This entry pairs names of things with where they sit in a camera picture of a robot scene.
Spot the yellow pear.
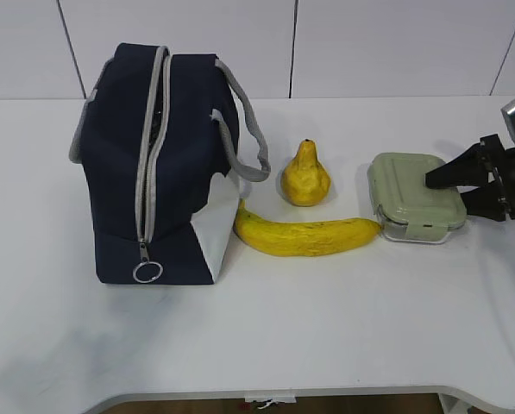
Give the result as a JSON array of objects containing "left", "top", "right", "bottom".
[{"left": 280, "top": 139, "right": 331, "bottom": 207}]

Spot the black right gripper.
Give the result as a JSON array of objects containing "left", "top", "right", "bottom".
[{"left": 425, "top": 135, "right": 515, "bottom": 222}]

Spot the navy blue lunch bag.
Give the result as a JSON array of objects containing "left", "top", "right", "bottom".
[{"left": 69, "top": 43, "right": 271, "bottom": 285}]

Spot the green lidded lunch box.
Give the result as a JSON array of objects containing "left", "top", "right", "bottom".
[{"left": 367, "top": 153, "right": 467, "bottom": 244}]

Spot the yellow banana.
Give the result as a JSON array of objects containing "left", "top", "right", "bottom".
[{"left": 234, "top": 200, "right": 381, "bottom": 257}]

